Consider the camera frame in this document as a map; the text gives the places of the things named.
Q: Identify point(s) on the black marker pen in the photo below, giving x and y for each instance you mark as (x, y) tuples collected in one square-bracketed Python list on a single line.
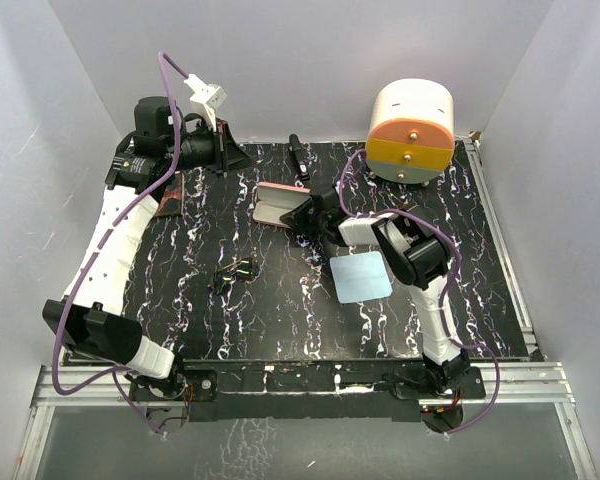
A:
[(297, 155)]

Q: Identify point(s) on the black sunglasses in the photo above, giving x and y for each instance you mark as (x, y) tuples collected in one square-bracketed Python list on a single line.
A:
[(241, 270)]

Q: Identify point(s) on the light blue cleaning cloth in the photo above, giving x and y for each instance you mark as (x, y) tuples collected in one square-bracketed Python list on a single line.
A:
[(360, 277)]

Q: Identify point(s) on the round drawer cabinet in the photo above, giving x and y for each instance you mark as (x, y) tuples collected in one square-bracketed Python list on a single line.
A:
[(411, 136)]

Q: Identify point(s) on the pink glasses case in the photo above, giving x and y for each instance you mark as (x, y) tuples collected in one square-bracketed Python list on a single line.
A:
[(275, 200)]

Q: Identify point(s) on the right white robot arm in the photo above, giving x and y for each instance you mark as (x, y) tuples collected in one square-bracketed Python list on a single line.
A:
[(418, 257)]

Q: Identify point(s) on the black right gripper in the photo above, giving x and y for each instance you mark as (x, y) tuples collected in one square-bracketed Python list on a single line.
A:
[(297, 218)]

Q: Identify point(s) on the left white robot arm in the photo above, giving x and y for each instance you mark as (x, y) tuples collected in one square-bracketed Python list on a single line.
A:
[(88, 319)]

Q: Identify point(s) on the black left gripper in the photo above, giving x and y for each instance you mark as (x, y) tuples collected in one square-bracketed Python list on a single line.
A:
[(229, 156)]

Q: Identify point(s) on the dark book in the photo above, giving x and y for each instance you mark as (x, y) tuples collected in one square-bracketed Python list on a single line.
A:
[(170, 197)]

